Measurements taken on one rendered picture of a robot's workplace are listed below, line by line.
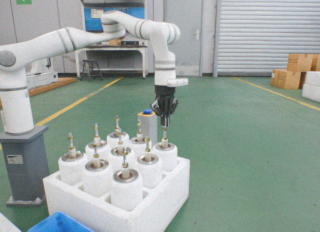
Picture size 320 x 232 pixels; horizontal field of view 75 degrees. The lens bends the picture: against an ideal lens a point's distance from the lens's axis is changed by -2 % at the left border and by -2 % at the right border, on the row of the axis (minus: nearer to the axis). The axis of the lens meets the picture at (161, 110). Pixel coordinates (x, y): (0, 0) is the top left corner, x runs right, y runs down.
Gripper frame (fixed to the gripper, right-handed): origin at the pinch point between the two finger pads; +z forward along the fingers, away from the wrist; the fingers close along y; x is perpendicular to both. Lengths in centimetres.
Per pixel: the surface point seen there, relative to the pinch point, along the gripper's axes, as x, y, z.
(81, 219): -3.1, 33.6, 25.7
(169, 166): 4.3, 1.9, 16.3
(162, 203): 11.7, 12.6, 22.4
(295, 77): -50, -360, 15
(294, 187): 35, -50, 35
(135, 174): 8.4, 20.5, 9.8
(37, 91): -306, -29, 30
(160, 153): 2.0, 4.2, 10.8
